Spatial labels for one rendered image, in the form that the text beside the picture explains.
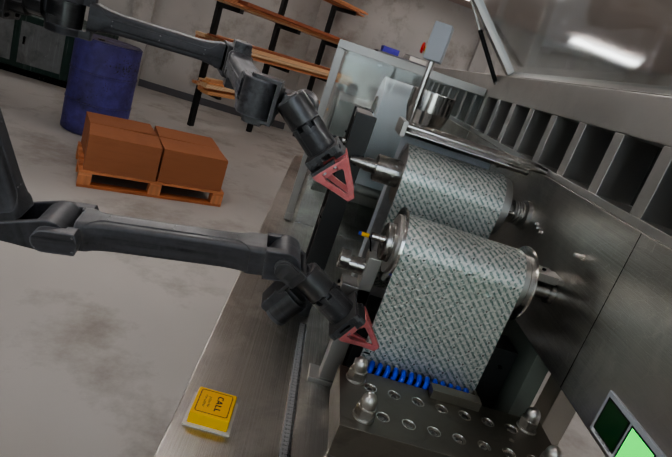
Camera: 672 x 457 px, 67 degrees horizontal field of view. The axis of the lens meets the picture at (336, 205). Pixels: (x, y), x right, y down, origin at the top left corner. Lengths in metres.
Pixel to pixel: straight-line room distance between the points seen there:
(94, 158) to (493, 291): 3.70
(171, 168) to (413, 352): 3.59
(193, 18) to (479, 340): 8.67
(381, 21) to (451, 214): 8.37
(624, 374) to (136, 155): 3.89
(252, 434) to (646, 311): 0.66
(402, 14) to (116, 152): 6.37
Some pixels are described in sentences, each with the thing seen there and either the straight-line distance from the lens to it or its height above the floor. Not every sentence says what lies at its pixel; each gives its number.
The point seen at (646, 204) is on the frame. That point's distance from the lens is 0.96.
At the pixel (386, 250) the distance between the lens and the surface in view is 0.95.
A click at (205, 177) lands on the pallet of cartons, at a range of 4.49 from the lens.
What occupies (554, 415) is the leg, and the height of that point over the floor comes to 0.95.
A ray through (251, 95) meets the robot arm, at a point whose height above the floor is 1.44.
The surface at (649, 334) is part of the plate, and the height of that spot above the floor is 1.32.
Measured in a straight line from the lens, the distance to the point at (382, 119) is 1.91.
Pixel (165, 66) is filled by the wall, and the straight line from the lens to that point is 9.46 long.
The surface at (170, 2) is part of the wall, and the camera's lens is 9.42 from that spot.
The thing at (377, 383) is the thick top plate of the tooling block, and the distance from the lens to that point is 0.98.
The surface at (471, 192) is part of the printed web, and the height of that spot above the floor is 1.36.
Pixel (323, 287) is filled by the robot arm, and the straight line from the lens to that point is 0.92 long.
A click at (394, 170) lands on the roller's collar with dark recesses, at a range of 1.17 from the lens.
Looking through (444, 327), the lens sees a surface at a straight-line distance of 1.00.
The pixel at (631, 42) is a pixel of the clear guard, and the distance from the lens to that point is 1.12.
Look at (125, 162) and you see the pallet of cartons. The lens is 4.35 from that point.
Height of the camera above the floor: 1.55
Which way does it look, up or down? 16 degrees down
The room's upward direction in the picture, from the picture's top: 19 degrees clockwise
